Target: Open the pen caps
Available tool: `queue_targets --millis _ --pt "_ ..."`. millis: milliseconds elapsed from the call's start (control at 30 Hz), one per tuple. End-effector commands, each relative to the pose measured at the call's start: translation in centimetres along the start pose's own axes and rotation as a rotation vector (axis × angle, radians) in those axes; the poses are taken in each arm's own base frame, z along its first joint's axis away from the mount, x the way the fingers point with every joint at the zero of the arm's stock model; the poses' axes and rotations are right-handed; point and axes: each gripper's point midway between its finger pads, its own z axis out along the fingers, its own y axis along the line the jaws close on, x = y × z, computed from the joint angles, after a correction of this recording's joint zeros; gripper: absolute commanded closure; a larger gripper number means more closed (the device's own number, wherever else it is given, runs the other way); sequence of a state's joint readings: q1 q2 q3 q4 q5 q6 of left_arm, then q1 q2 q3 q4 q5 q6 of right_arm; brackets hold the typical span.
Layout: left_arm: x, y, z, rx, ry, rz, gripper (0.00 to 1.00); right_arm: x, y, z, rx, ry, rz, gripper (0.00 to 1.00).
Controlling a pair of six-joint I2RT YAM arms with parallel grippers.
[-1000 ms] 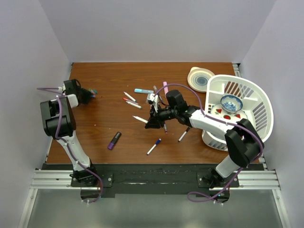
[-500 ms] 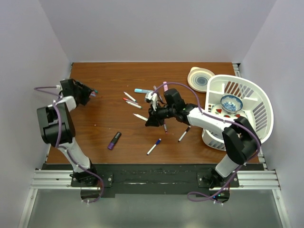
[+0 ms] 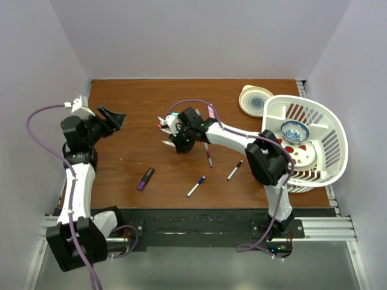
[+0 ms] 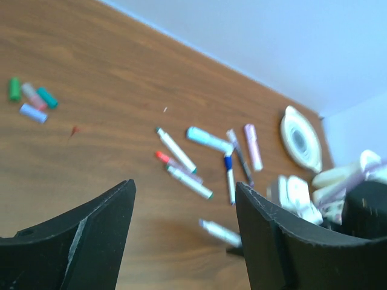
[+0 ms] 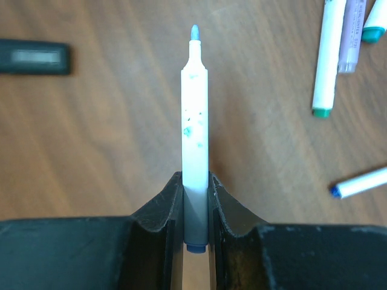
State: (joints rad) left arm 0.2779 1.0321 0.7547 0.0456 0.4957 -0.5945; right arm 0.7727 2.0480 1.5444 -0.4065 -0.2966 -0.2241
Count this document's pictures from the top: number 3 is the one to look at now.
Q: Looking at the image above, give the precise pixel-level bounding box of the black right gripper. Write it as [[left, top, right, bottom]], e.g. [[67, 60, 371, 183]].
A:
[[169, 124, 196, 153]]

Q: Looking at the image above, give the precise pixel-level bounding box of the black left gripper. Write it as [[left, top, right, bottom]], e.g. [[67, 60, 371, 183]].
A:
[[80, 106, 125, 147]]

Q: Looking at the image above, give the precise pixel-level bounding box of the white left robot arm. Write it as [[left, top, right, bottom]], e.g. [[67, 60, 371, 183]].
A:
[[46, 106, 126, 272]]

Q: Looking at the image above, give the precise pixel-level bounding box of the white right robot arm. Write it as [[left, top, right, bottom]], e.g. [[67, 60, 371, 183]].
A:
[[162, 107, 294, 237]]

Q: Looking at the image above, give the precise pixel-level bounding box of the pink highlighter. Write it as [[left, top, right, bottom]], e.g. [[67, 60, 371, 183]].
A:
[[207, 104, 216, 118]]

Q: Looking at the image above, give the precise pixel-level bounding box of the blue cap marker near front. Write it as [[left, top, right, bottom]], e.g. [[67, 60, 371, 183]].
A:
[[187, 176, 206, 198]]

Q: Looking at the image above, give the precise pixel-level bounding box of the black cap whiteboard marker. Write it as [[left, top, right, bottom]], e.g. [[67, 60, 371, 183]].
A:
[[226, 160, 244, 181]]

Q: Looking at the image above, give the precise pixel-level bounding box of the purple black highlighter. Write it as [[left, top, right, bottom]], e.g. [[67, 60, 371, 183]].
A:
[[137, 167, 155, 191]]

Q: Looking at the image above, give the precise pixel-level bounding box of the cream plate with grey spiral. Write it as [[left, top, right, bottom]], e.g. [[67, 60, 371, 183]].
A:
[[238, 85, 274, 118]]

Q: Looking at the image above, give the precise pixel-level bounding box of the blue floral ceramic bowl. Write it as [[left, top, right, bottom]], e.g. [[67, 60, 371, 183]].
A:
[[281, 120, 310, 144]]

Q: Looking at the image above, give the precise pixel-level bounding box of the white watermelon pattern plate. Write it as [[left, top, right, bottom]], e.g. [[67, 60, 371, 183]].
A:
[[275, 133, 317, 171]]

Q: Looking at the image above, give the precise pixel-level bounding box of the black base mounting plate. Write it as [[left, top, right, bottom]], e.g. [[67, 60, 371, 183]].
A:
[[74, 207, 334, 262]]

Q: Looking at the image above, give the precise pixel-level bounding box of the white plastic dish rack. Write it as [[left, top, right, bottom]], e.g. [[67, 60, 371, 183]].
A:
[[262, 95, 348, 193]]

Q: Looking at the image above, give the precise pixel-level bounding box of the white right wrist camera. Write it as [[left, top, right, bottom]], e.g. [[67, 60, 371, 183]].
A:
[[160, 115, 181, 135]]

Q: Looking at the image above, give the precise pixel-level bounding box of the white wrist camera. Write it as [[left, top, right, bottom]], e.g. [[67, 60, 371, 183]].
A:
[[63, 95, 95, 120], [160, 115, 181, 135]]

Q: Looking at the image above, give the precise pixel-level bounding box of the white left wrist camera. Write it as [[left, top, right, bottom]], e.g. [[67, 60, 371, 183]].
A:
[[63, 95, 95, 120]]

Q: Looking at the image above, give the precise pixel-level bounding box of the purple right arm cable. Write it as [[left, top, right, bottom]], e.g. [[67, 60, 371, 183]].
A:
[[165, 99, 295, 254]]

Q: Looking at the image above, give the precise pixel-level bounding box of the aluminium frame rail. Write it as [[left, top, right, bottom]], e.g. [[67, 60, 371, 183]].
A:
[[38, 216, 357, 242]]

